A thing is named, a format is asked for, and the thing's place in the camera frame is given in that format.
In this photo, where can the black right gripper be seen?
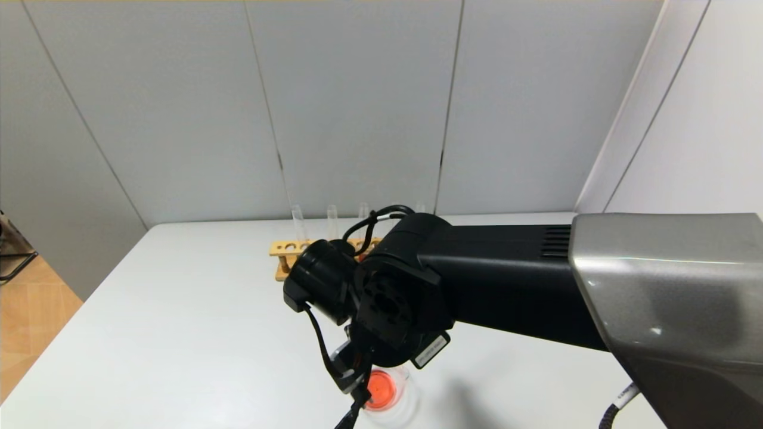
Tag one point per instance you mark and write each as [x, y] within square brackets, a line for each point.
[431, 351]

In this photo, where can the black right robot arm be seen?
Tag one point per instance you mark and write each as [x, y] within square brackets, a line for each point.
[506, 280]

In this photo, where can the test tube with red liquid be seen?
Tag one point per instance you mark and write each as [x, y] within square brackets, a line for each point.
[363, 210]

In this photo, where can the wooden test tube rack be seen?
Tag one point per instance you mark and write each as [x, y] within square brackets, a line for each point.
[286, 247]

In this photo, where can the clear glass beaker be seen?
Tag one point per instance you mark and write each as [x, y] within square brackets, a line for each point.
[387, 390]

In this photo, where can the black metal stand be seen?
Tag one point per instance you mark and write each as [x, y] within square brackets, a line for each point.
[12, 256]

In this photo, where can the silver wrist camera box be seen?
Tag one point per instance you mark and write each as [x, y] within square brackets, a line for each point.
[343, 363]

